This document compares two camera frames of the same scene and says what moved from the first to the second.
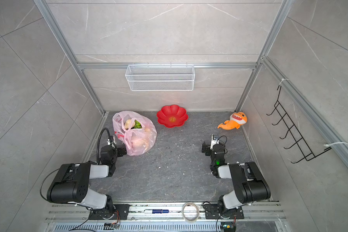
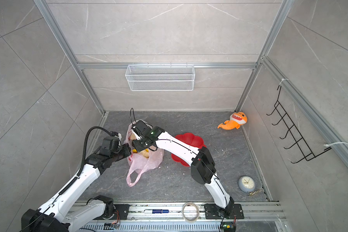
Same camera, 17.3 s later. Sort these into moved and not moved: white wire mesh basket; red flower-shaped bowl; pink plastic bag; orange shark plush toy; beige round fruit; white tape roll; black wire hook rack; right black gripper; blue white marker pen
Moved: right black gripper; beige round fruit; red flower-shaped bowl; pink plastic bag
Not moved: white tape roll; black wire hook rack; orange shark plush toy; white wire mesh basket; blue white marker pen
